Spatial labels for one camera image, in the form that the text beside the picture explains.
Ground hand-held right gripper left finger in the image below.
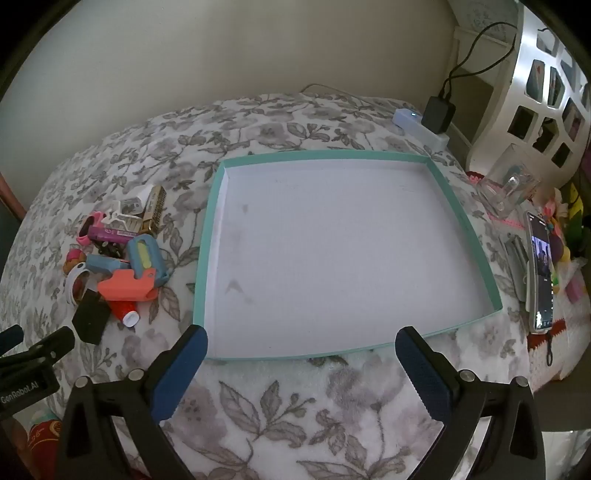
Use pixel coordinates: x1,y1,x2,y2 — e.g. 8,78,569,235
54,324,209,480

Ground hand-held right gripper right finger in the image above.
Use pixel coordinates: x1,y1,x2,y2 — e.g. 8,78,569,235
394,326,548,480

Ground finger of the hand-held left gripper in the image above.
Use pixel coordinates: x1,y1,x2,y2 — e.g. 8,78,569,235
0,324,25,356
0,327,76,370

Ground black charger adapter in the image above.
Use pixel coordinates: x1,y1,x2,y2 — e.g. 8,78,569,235
72,288,112,346

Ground white wristband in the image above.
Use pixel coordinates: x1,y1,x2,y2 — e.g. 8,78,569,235
64,262,90,306

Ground red white tube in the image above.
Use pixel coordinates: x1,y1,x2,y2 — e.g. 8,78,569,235
110,299,140,329

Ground puppy figure with pink hat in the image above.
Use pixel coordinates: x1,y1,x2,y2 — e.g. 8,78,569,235
65,247,88,275

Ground coral and blue case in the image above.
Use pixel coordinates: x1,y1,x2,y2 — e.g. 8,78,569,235
84,254,131,278

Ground black toy car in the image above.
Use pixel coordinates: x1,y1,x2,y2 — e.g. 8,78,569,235
95,240,126,260

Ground purple lighter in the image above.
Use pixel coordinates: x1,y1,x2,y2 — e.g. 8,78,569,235
89,224,137,244

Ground pink wristband watch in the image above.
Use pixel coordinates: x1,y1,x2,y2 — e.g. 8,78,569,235
78,211,107,246

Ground gold patterned lighter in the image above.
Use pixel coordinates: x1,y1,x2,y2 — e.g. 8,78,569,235
140,185,168,238

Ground teal shallow box tray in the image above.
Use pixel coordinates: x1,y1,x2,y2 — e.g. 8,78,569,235
191,148,504,361

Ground red printed packet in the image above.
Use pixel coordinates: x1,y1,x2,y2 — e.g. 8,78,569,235
27,418,64,462

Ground dark cabinet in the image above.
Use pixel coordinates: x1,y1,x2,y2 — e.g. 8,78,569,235
0,173,27,287

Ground floral grey white blanket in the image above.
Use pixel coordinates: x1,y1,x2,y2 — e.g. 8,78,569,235
0,92,532,480

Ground grey phone stand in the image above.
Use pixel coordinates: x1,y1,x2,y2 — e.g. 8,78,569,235
505,234,532,303

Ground smartphone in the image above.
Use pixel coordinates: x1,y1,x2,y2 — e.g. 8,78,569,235
526,210,555,335

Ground white plug adapter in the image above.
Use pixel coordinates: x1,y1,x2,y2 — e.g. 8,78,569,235
105,200,141,232

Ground colourful plush toys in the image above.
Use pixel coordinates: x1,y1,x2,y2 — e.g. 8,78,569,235
542,185,591,303

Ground clear plastic box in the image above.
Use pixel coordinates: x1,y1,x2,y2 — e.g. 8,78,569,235
477,143,542,220

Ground white power strip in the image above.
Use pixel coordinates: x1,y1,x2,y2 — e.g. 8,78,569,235
392,108,451,149

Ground black plugged charger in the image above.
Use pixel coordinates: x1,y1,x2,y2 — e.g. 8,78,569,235
422,95,457,136

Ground white ornate shelf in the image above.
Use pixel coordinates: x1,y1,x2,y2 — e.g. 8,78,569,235
465,0,591,178

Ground black cable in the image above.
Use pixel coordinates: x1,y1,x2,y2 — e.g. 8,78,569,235
441,21,519,99

